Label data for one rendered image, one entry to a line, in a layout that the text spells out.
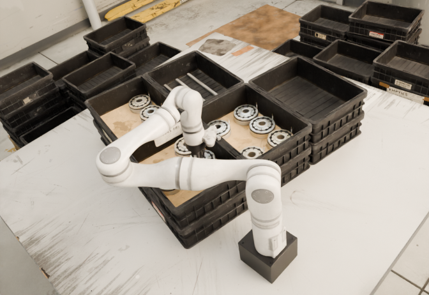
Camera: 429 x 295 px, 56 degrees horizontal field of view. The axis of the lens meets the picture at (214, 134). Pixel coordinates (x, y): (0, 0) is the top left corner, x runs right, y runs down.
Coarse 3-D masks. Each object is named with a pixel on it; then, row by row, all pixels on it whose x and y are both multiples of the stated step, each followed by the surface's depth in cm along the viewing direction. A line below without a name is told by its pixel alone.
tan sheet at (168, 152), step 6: (162, 150) 163; (168, 150) 162; (150, 156) 161; (156, 156) 160; (162, 156) 160; (168, 156) 159; (174, 156) 159; (144, 162) 159; (150, 162) 158; (156, 162) 158; (180, 192) 145; (186, 192) 144; (192, 192) 144; (198, 192) 144; (168, 198) 143; (174, 198) 143; (180, 198) 143; (186, 198) 142; (174, 204) 141; (180, 204) 140
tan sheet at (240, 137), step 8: (232, 112) 175; (224, 120) 172; (232, 120) 171; (232, 128) 167; (240, 128) 166; (248, 128) 166; (280, 128) 163; (232, 136) 163; (240, 136) 163; (248, 136) 162; (232, 144) 160; (240, 144) 159; (248, 144) 159; (256, 144) 158; (264, 144) 157
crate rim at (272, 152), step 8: (256, 88) 169; (264, 96) 164; (208, 104) 165; (280, 104) 159; (288, 112) 155; (304, 120) 150; (304, 128) 146; (296, 136) 144; (304, 136) 147; (280, 144) 142; (288, 144) 143; (272, 152) 140
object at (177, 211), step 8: (224, 144) 146; (232, 152) 142; (136, 160) 145; (224, 184) 133; (160, 192) 134; (200, 192) 130; (208, 192) 130; (168, 200) 129; (192, 200) 128; (200, 200) 130; (176, 208) 127; (184, 208) 127
